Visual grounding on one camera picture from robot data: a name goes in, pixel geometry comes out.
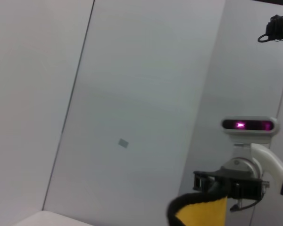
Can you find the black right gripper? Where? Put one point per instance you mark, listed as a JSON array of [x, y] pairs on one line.
[[247, 188]]

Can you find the yellow towel with black edge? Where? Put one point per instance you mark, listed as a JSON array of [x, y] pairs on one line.
[[202, 212]]

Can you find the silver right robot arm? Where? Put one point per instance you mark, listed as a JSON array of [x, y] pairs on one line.
[[243, 166]]

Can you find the white robot head camera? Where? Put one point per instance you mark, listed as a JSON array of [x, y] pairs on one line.
[[247, 124]]

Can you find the grey wall sticker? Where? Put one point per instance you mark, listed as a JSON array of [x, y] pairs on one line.
[[123, 143]]

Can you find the black mounted camera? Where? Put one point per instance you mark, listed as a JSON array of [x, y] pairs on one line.
[[277, 26]]

